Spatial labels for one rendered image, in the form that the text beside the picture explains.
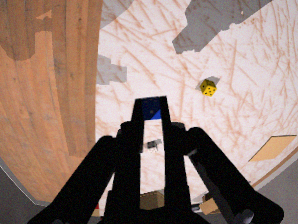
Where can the yellow die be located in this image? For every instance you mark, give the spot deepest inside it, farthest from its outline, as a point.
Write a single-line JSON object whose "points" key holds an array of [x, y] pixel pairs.
{"points": [[208, 87]]}

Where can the tan square mat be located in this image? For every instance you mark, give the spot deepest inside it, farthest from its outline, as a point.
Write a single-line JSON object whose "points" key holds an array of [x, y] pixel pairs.
{"points": [[273, 147]]}

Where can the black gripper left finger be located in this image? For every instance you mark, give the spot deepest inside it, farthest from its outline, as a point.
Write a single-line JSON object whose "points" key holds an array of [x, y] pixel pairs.
{"points": [[77, 200]]}

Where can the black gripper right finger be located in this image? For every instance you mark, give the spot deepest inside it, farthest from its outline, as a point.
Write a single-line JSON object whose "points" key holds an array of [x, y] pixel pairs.
{"points": [[236, 199]]}

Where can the white die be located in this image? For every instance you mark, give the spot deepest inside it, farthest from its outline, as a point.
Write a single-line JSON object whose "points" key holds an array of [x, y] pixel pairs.
{"points": [[152, 147]]}

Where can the blue die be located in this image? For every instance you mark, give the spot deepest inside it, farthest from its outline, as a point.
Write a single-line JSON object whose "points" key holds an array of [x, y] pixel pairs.
{"points": [[151, 108]]}

